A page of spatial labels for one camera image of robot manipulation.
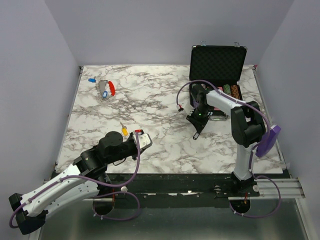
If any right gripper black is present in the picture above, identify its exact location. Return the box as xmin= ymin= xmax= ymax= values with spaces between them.
xmin=186 ymin=104 xmax=211 ymax=134

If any key with black tag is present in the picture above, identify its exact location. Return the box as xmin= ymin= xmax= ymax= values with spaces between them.
xmin=192 ymin=132 xmax=200 ymax=140

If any key with blue label tag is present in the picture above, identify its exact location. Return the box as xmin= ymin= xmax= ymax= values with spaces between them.
xmin=102 ymin=91 xmax=108 ymax=98

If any red handled metal key holder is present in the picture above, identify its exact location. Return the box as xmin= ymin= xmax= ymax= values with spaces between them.
xmin=96 ymin=79 xmax=116 ymax=101

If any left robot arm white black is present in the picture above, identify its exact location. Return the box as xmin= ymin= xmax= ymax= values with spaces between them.
xmin=9 ymin=129 xmax=153 ymax=235

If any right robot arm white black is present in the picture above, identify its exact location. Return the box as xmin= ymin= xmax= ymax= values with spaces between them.
xmin=186 ymin=84 xmax=266 ymax=196

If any key with yellow tag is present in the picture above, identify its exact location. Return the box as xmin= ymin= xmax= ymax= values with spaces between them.
xmin=120 ymin=122 xmax=129 ymax=136

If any green chip stack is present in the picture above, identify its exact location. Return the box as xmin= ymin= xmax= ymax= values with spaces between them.
xmin=223 ymin=84 xmax=232 ymax=96

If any orange chip stack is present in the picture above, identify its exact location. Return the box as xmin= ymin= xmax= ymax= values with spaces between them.
xmin=230 ymin=85 xmax=241 ymax=100

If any black poker chip case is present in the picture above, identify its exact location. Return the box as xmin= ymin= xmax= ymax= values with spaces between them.
xmin=188 ymin=44 xmax=248 ymax=121

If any purple plastic object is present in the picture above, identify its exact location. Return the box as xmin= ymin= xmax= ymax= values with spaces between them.
xmin=255 ymin=124 xmax=282 ymax=158

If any key with small blue tag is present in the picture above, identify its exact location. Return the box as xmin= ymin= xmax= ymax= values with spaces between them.
xmin=88 ymin=76 xmax=98 ymax=83

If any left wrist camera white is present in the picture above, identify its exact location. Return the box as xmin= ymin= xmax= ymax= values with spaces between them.
xmin=132 ymin=129 xmax=153 ymax=151

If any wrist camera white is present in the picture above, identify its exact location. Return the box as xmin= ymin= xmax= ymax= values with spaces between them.
xmin=176 ymin=103 xmax=195 ymax=116
xmin=132 ymin=129 xmax=153 ymax=151

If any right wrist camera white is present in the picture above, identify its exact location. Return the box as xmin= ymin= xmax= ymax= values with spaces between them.
xmin=176 ymin=103 xmax=195 ymax=116

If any black mounting base plate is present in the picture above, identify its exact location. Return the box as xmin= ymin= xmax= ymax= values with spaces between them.
xmin=51 ymin=172 xmax=262 ymax=210

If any right aluminium rail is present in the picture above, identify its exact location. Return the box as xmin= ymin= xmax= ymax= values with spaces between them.
xmin=222 ymin=178 xmax=305 ymax=201

